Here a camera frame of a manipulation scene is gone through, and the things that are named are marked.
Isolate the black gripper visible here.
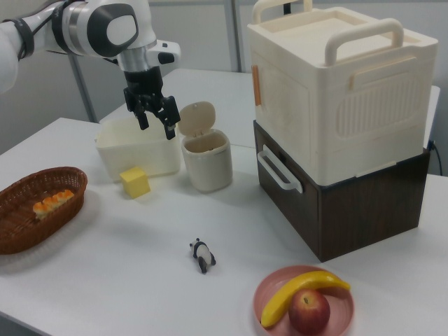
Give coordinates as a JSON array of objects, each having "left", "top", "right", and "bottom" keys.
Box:
[{"left": 122, "top": 66, "right": 181, "bottom": 141}]

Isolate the cream trash can lid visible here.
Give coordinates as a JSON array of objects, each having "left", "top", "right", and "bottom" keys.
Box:
[{"left": 177, "top": 101, "right": 216, "bottom": 136}]

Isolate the white plastic open bin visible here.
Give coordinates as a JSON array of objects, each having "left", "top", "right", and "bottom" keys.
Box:
[{"left": 94, "top": 115, "right": 182, "bottom": 183}]

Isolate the yellow foam cube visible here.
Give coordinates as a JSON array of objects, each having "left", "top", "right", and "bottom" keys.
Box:
[{"left": 119, "top": 166, "right": 152, "bottom": 200}]

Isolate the white translucent cup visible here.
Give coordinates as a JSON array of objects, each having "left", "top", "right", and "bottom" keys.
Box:
[{"left": 180, "top": 128, "right": 233, "bottom": 193}]

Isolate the orange topped bread piece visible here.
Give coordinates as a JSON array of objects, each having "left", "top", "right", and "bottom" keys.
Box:
[{"left": 32, "top": 188, "right": 76, "bottom": 221}]

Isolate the small panda figurine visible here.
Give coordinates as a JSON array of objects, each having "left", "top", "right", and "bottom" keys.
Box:
[{"left": 188, "top": 237, "right": 217, "bottom": 275}]

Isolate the brown wicker basket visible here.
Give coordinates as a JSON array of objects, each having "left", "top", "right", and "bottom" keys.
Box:
[{"left": 0, "top": 166, "right": 88, "bottom": 256}]

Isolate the light wooden crate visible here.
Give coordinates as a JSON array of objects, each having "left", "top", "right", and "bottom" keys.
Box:
[{"left": 246, "top": 0, "right": 439, "bottom": 183}]

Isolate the pink plate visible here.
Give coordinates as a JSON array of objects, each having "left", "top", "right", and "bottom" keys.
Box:
[{"left": 253, "top": 265, "right": 355, "bottom": 336}]

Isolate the dark wooden drawer box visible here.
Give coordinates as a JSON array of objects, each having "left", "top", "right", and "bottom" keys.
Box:
[{"left": 253, "top": 119, "right": 431, "bottom": 263}]

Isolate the yellow banana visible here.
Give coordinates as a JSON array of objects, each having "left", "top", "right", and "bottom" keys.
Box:
[{"left": 260, "top": 269, "right": 351, "bottom": 329}]

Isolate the red apple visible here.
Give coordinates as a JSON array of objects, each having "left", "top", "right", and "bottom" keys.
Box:
[{"left": 288, "top": 288, "right": 332, "bottom": 334}]

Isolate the white drawer handle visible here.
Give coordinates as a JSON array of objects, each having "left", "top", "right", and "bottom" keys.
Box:
[{"left": 257, "top": 144, "right": 304, "bottom": 193}]

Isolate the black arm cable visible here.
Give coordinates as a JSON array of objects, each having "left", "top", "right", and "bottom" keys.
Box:
[{"left": 13, "top": 0, "right": 69, "bottom": 60}]

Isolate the black wall cable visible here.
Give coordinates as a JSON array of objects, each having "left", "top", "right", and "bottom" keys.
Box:
[{"left": 426, "top": 139, "right": 443, "bottom": 176}]

